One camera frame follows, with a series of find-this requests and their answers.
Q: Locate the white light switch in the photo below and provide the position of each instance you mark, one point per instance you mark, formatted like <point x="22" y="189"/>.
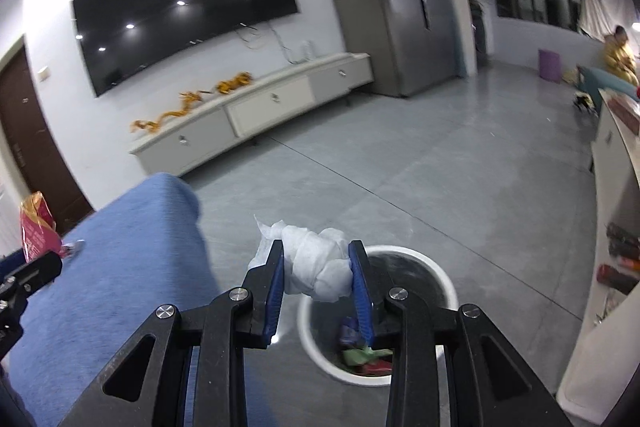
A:
<point x="44" y="73"/>

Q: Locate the brown patterned box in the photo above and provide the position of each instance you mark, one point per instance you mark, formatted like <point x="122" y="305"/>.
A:
<point x="627" y="111"/>

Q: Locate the blue fabric sofa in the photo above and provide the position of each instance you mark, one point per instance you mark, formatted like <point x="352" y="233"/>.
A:
<point x="125" y="257"/>

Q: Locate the small dark object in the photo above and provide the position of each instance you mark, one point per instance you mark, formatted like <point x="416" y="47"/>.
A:
<point x="583" y="101"/>

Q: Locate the black wall television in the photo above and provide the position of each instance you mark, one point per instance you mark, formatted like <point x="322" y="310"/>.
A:
<point x="185" y="2"/>

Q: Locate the dark brown door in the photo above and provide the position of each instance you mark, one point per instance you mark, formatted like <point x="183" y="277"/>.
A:
<point x="30" y="147"/>

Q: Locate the gold tiger figurine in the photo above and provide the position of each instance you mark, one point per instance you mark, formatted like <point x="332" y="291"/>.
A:
<point x="232" y="84"/>

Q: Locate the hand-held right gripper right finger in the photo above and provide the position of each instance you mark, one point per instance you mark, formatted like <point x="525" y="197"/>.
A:
<point x="361" y="292"/>

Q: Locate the red can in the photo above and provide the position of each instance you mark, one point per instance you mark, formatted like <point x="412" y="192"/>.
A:
<point x="620" y="278"/>

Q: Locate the teal sofa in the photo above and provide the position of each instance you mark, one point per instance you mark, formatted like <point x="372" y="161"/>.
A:
<point x="602" y="82"/>

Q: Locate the hanging white sheet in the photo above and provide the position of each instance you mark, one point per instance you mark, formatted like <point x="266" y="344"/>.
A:
<point x="595" y="14"/>

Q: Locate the gold dragon figurine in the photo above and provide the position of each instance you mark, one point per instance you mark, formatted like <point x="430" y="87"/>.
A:
<point x="170" y="112"/>

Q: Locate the small silver wrapper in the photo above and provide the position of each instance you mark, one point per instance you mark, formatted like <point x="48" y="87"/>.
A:
<point x="72" y="248"/>

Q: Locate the white round trash can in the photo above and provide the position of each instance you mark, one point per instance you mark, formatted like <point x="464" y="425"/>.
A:
<point x="435" y="272"/>

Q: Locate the white coffee table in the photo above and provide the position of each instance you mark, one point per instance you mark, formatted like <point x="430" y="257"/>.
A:
<point x="615" y="167"/>

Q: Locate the red yellow snack bag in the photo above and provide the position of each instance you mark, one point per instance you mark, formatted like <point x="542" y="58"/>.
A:
<point x="37" y="224"/>

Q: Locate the purple wrapper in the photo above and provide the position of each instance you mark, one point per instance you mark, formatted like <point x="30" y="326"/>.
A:
<point x="350" y="332"/>

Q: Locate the dark bottle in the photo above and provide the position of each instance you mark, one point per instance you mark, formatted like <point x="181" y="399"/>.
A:
<point x="622" y="236"/>

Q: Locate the green wrapper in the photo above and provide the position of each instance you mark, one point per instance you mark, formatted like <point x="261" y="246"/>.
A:
<point x="356" y="357"/>

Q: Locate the grey refrigerator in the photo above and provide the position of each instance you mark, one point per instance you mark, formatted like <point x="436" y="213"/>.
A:
<point x="390" y="7"/>

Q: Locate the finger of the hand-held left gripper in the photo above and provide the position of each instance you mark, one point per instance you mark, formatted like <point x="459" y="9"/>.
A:
<point x="37" y="272"/>
<point x="10" y="322"/>

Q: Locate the white tv cabinet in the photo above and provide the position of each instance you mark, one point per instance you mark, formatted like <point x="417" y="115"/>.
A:
<point x="270" y="107"/>

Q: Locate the white tissue wad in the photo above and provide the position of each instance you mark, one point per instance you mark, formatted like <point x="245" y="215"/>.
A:
<point x="320" y="257"/>

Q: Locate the red snack wrapper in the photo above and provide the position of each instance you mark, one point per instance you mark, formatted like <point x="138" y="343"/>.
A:
<point x="377" y="367"/>

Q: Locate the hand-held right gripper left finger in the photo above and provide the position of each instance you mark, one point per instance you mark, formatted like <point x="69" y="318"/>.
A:
<point x="275" y="292"/>

